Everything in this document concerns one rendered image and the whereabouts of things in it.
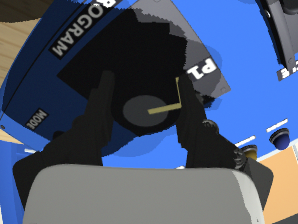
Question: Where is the blue console panel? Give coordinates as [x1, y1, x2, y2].
[0, 0, 298, 168]

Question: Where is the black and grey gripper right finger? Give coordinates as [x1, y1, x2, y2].
[175, 74, 274, 211]

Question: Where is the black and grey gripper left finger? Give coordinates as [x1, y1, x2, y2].
[12, 70, 115, 211]

